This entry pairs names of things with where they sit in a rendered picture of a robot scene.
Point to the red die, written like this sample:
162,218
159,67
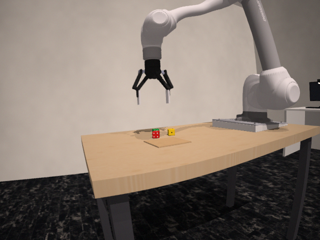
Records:
156,134

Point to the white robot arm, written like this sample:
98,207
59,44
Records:
273,89

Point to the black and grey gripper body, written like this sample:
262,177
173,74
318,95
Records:
152,65

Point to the yellow die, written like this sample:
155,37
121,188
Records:
171,131

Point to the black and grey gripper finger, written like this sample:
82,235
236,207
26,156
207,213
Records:
167,85
134,87

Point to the tan square mat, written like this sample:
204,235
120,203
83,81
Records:
166,142

